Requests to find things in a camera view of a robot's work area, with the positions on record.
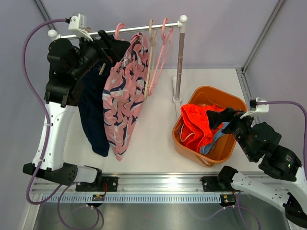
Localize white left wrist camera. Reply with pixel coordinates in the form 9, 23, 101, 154
67, 12, 93, 41

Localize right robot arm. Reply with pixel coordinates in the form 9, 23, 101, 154
207, 108, 307, 228

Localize navy blue shorts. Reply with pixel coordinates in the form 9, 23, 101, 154
78, 61, 115, 157

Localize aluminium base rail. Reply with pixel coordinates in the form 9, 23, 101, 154
31, 172, 276, 204

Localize orange plastic basket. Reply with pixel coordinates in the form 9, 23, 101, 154
172, 86, 247, 167

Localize silver clothes rack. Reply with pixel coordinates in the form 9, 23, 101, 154
48, 15, 188, 118

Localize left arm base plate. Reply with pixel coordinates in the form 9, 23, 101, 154
75, 176, 118, 192

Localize orange shorts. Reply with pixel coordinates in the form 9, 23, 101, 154
180, 104, 224, 152

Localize beige plastic hanger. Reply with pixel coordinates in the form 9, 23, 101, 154
85, 26, 106, 75
144, 19, 157, 99

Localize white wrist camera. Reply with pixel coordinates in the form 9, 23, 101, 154
67, 12, 93, 41
240, 97, 269, 119

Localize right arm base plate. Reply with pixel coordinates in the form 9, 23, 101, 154
200, 176, 233, 192

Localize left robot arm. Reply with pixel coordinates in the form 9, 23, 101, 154
23, 30, 128, 191

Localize light blue shorts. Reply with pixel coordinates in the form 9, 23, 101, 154
196, 122, 229, 155

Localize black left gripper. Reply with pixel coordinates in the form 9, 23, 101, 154
70, 30, 130, 80

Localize pink patterned shorts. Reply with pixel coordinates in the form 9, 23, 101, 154
102, 33, 150, 161

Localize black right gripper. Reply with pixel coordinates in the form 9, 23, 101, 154
206, 107, 258, 159

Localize pink plastic hanger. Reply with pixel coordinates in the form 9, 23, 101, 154
115, 23, 140, 45
148, 18, 173, 96

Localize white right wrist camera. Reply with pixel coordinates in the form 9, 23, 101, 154
240, 97, 269, 119

